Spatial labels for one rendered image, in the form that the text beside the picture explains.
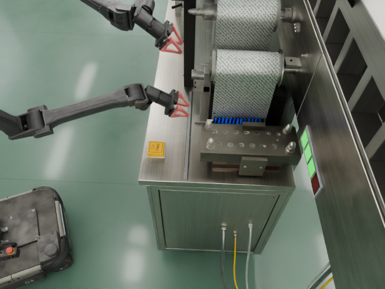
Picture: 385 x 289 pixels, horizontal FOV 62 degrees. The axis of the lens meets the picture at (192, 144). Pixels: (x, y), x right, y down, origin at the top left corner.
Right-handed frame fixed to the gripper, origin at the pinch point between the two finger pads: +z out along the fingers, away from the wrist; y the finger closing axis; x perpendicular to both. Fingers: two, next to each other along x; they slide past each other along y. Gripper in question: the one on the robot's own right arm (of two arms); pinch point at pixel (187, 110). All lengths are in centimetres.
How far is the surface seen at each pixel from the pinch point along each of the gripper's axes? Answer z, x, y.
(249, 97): 16.6, 21.0, 0.7
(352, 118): 17, 56, 40
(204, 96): 5.4, 5.2, -7.4
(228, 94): 8.8, 17.6, 0.7
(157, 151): -3.6, -17.9, 12.4
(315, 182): 29, 33, 42
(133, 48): -1, -124, -193
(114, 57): -16, -133, -177
